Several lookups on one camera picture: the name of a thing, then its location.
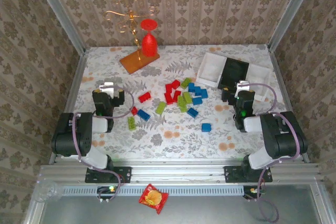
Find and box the white plastic bin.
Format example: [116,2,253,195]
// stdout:
[196,52,228,88]
[245,63,272,102]

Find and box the black plastic bin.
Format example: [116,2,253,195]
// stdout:
[217,57,249,91]

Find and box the red wine glass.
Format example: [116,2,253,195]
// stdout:
[140,18,159,57]

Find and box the black controller board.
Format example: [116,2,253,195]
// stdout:
[97,185,117,196]
[243,185,266,200]

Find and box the clear plastic cup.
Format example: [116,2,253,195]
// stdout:
[33,178,64,204]

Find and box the red snack packet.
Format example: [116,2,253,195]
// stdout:
[138,183,170,216]

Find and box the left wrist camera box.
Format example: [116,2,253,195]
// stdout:
[99,81,117,99]

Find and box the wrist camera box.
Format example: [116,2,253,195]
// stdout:
[234,80,250,98]
[99,81,117,99]

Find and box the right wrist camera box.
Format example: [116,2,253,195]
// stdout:
[234,80,250,98]

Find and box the aluminium table side rail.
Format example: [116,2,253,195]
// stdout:
[267,47,311,163]
[49,50,89,164]

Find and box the gold wire glass rack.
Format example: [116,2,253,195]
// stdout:
[102,0,161,74]

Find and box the aluminium frame post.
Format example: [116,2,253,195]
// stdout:
[267,0,320,53]
[29,0,87,55]

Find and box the wide aluminium base rail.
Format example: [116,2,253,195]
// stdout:
[39,159,324,185]

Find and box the grey slotted cable duct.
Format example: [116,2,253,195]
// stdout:
[62,184,245,197]

